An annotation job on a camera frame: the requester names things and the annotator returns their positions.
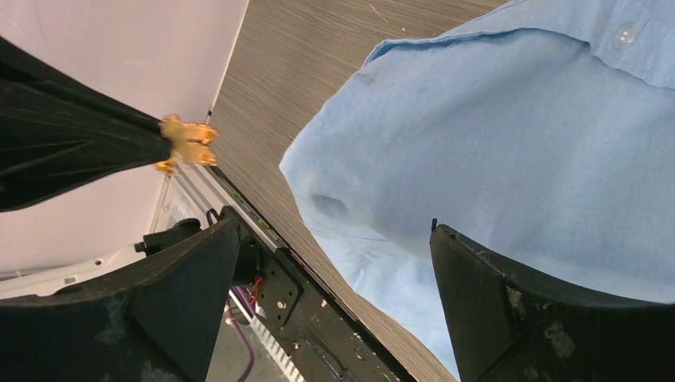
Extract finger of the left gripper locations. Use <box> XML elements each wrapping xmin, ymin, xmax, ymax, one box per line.
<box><xmin>1</xmin><ymin>39</ymin><xmax>171</xmax><ymax>212</ymax></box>

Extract orange brooch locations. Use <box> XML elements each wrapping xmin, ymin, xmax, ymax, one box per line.
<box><xmin>154</xmin><ymin>114</ymin><xmax>218</xmax><ymax>176</ymax></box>

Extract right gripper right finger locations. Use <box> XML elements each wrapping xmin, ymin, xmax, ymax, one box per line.
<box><xmin>430</xmin><ymin>222</ymin><xmax>674</xmax><ymax>382</ymax></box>

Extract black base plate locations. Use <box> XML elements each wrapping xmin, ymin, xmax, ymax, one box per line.
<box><xmin>205</xmin><ymin>166</ymin><xmax>423</xmax><ymax>382</ymax></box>

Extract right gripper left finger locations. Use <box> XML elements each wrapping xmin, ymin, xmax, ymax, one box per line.
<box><xmin>1</xmin><ymin>219</ymin><xmax>240</xmax><ymax>381</ymax></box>

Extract light blue shirt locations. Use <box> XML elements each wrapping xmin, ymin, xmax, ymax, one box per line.
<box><xmin>279</xmin><ymin>1</ymin><xmax>674</xmax><ymax>377</ymax></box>

